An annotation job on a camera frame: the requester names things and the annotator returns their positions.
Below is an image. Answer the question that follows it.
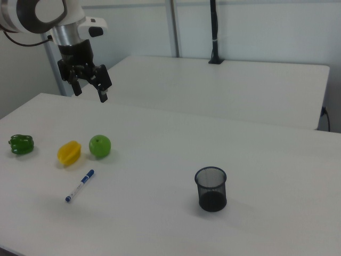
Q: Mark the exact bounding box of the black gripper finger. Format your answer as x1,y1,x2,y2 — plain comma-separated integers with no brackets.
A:
71,77,83,97
97,88,109,103

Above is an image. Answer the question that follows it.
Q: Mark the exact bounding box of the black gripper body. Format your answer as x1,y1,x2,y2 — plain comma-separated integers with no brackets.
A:
57,39,112,92

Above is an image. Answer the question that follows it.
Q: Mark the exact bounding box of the blue white marker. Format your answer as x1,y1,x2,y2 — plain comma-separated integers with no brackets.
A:
65,169,95,203

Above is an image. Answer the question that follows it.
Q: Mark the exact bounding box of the green apple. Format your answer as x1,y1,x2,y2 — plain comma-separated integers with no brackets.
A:
88,134,112,158

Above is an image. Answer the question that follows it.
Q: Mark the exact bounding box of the yellow star fruit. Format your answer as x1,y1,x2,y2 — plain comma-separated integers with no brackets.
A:
57,140,82,166

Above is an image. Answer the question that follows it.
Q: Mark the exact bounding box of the green bell pepper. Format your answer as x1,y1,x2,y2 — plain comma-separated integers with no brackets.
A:
8,134,35,155

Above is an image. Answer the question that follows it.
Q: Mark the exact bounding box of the white background table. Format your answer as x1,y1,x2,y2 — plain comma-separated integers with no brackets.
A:
71,55,331,131

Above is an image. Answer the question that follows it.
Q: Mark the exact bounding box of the black pole stand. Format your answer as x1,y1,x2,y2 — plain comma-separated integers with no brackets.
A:
208,0,224,66

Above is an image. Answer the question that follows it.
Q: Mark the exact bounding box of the black mesh pen cup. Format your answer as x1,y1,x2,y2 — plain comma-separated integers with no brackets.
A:
194,166,228,213

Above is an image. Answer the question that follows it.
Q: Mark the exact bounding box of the grey partition post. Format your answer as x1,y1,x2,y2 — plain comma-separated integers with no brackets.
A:
164,0,183,58
43,39,68,97

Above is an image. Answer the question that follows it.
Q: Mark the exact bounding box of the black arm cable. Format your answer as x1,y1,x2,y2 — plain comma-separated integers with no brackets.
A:
0,25,53,47

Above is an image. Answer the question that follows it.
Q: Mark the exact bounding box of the black wall cable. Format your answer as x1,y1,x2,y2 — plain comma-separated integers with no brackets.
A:
321,106,331,132

